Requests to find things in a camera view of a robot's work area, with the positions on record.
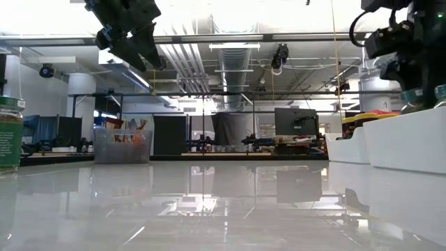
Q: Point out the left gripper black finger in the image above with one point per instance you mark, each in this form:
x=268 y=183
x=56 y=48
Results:
x=127 y=52
x=148 y=42

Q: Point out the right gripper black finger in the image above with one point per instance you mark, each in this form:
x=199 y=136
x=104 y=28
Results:
x=429 y=90
x=404 y=69

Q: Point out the teal white spice packet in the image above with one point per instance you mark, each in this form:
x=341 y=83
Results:
x=132 y=124

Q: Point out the brown spice packet white label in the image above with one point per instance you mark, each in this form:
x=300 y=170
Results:
x=113 y=123

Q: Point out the orange spice packet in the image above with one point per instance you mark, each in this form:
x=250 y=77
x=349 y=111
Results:
x=143 y=124

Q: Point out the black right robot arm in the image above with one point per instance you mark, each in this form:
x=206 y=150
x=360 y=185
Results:
x=383 y=4

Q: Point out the black background robot arm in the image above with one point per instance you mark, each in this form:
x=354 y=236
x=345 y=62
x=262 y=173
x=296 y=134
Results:
x=256 y=140
x=200 y=143

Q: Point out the white round column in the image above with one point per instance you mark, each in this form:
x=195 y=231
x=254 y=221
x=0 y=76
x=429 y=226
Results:
x=376 y=99
x=82 y=94

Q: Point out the white plastic bin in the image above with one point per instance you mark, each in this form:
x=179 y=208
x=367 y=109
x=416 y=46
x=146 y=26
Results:
x=407 y=143
x=346 y=148

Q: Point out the grey overhead crossbar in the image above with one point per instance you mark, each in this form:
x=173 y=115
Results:
x=209 y=38

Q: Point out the white ceiling light fixture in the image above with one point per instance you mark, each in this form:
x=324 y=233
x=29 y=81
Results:
x=233 y=46

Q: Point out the black partition panel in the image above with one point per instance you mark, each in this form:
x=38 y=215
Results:
x=170 y=136

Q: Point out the blue partition screen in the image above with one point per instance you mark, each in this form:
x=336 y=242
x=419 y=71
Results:
x=38 y=129

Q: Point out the dark grey cover cloth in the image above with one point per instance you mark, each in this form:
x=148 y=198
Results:
x=233 y=127

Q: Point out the black computer monitor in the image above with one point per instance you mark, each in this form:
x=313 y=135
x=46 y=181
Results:
x=289 y=122

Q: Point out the cluttered background desk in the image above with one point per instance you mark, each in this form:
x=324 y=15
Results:
x=296 y=144

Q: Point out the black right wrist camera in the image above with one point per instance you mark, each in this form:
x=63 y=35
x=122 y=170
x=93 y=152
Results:
x=386 y=40

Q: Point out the silver ribbed ventilation duct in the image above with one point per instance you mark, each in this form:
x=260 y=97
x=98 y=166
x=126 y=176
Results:
x=234 y=76

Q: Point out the black background scaffold frame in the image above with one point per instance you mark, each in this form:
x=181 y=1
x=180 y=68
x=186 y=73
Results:
x=306 y=93

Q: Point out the black ceiling-hung camera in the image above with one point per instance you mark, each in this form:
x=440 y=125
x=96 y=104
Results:
x=280 y=55

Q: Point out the black aluminium table frame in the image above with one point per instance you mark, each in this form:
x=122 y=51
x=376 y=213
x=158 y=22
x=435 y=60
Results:
x=195 y=158

